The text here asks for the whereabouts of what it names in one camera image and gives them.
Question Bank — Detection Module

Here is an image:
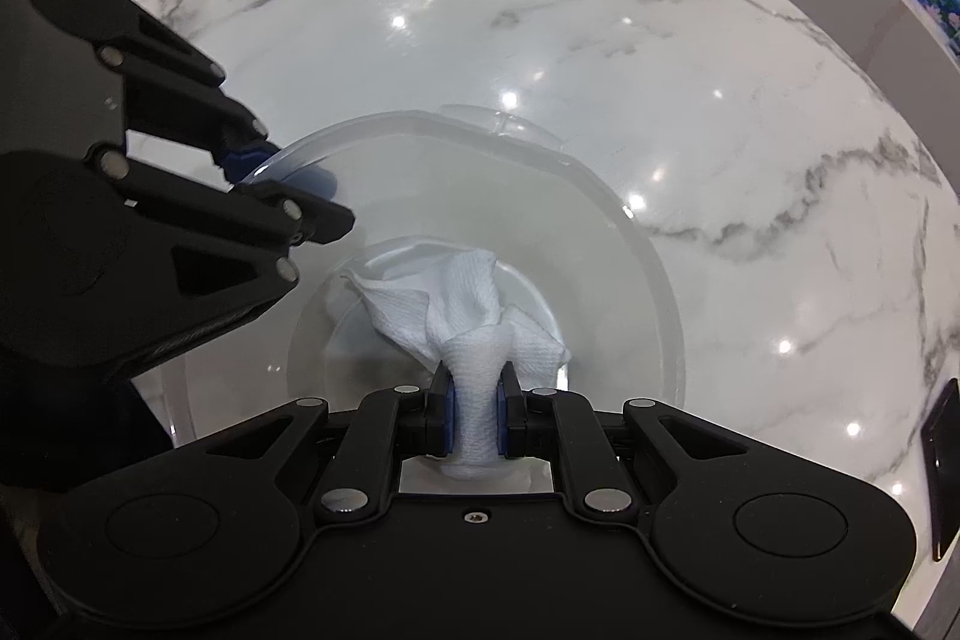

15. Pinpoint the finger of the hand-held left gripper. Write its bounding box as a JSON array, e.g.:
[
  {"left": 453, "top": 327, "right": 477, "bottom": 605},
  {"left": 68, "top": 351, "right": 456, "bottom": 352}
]
[
  {"left": 84, "top": 145, "right": 356, "bottom": 317},
  {"left": 96, "top": 12, "right": 277, "bottom": 182}
]

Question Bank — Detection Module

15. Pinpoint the black phone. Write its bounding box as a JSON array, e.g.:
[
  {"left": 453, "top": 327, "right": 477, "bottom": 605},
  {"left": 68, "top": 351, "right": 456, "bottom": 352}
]
[{"left": 921, "top": 377, "right": 960, "bottom": 563}]

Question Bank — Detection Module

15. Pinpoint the white cleaning cloth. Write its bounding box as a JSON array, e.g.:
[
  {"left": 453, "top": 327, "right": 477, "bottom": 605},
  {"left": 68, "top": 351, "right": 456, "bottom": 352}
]
[{"left": 341, "top": 248, "right": 572, "bottom": 480}]

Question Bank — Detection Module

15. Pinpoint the clear plastic bowl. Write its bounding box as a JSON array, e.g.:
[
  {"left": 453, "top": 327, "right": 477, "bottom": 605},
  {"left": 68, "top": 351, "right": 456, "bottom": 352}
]
[{"left": 169, "top": 104, "right": 688, "bottom": 483}]

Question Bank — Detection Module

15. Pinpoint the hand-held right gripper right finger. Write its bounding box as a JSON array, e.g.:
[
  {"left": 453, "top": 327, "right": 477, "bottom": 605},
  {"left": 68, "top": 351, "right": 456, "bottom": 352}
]
[{"left": 498, "top": 364, "right": 752, "bottom": 519}]

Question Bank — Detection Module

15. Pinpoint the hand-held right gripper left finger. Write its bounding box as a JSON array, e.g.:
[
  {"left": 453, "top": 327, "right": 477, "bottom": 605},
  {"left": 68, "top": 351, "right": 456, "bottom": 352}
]
[{"left": 204, "top": 364, "right": 456, "bottom": 519}]

